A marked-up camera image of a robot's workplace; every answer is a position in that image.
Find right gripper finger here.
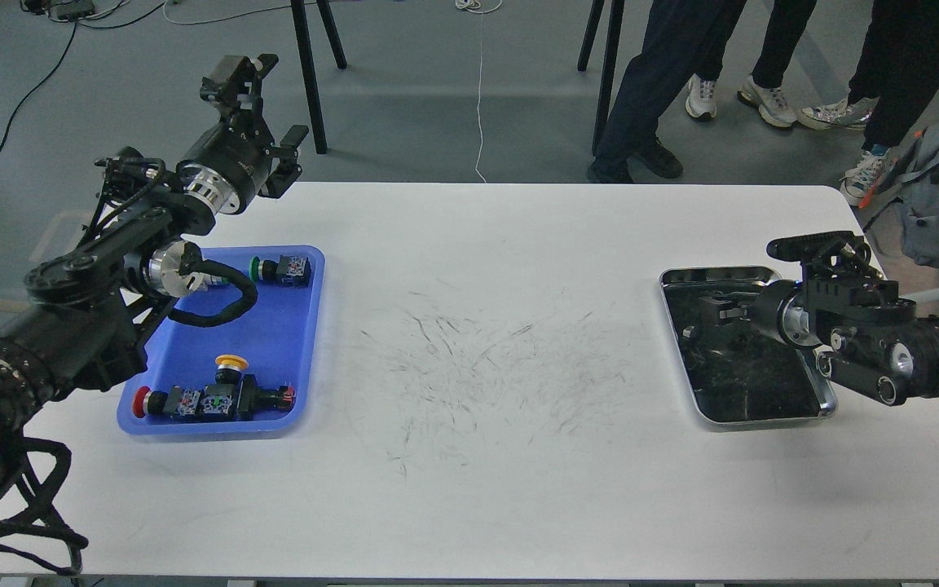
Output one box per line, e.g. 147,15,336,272
699,296,756,333

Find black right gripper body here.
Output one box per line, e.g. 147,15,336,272
752,232,918,353

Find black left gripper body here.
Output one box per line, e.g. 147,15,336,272
178,107,282,215

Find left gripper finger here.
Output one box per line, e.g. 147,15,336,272
258,124,310,198
199,55,279,115

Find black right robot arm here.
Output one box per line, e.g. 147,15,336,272
699,231,939,406

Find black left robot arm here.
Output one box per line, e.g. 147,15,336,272
0,55,308,577

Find metal tray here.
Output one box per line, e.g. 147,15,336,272
659,265,839,430

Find black tripod legs left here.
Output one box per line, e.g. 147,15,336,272
289,1,349,155

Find black tripod legs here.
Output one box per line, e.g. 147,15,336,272
576,1,625,153
289,1,349,155

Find green black push button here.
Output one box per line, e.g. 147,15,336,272
249,255,312,289

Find orange white push button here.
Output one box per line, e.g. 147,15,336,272
187,271,231,291

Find blue plastic tray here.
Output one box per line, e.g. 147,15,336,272
117,245,325,439

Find yellow mushroom push button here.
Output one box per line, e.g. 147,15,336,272
214,354,249,386

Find person in black trousers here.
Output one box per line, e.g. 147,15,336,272
797,1,939,205

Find black tripod legs right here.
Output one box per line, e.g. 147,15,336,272
576,1,625,153

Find black floor cable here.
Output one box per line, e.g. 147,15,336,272
0,0,112,201

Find black red-tipped switch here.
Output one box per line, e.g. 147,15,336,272
196,373,297,422

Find red push button switch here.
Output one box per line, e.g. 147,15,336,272
131,386,202,422

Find white floor cable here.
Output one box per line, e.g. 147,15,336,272
455,0,504,183

